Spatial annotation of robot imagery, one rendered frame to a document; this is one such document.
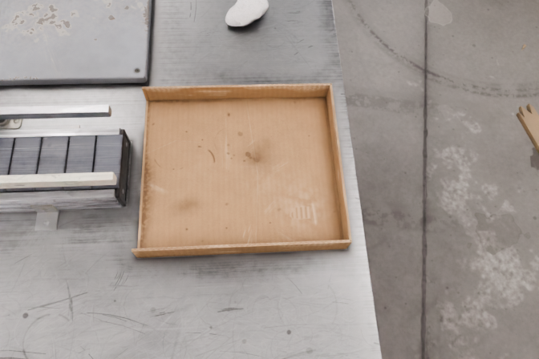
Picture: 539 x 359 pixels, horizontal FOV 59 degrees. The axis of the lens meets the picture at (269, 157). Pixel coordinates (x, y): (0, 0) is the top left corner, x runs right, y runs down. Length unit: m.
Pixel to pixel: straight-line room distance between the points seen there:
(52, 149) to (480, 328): 1.34
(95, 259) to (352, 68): 1.38
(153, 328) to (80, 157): 0.26
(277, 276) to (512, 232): 1.22
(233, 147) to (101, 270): 0.26
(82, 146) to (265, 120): 0.28
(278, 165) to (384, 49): 1.30
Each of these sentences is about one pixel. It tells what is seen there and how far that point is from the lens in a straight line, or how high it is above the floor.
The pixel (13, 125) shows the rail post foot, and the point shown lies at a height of 0.83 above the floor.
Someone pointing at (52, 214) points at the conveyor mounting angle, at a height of 0.83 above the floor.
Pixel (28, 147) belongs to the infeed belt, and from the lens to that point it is 0.76.
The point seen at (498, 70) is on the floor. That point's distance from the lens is 2.10.
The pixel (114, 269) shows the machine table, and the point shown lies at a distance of 0.72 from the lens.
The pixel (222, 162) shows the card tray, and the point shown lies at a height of 0.83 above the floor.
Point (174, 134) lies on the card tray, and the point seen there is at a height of 0.83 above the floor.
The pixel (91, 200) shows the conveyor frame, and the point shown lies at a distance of 0.72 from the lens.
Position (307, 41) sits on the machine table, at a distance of 0.87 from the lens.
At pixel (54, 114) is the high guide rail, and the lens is 0.68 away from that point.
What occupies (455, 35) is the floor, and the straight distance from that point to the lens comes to 2.12.
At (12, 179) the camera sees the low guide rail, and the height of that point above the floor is 0.91.
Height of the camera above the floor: 1.51
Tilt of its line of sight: 65 degrees down
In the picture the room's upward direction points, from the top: 7 degrees clockwise
